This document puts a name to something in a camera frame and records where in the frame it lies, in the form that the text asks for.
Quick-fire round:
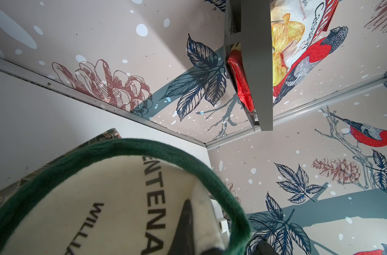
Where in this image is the cream green-handled tote bag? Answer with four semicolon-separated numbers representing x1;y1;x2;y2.
0;137;251;255

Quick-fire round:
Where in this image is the red Chuba cassava chips bag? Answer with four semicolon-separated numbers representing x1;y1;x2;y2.
226;0;340;113

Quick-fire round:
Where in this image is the black wire wall basket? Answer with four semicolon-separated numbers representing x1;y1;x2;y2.
223;1;273;131

